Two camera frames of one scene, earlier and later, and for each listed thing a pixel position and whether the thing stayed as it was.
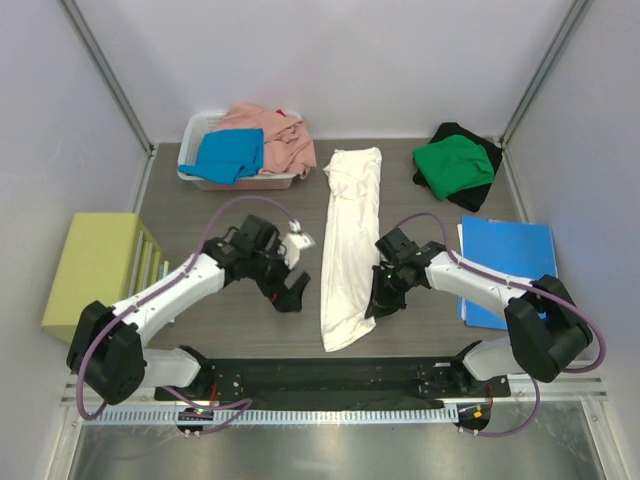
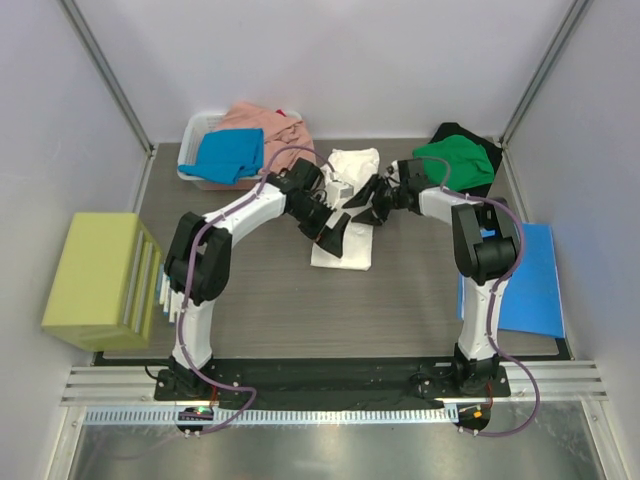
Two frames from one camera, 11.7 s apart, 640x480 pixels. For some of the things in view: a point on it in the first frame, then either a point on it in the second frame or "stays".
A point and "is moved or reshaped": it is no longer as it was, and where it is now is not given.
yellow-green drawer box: x=106 y=257 stays
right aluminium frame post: x=577 y=8 stays
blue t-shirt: x=225 y=156 stays
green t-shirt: x=452 y=165 stays
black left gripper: x=282 y=297 -> x=329 y=239
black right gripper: x=388 y=304 -> x=362 y=199
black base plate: x=294 y=380 stays
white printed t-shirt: x=350 y=247 is moved or reshaped
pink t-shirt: x=287 y=145 stays
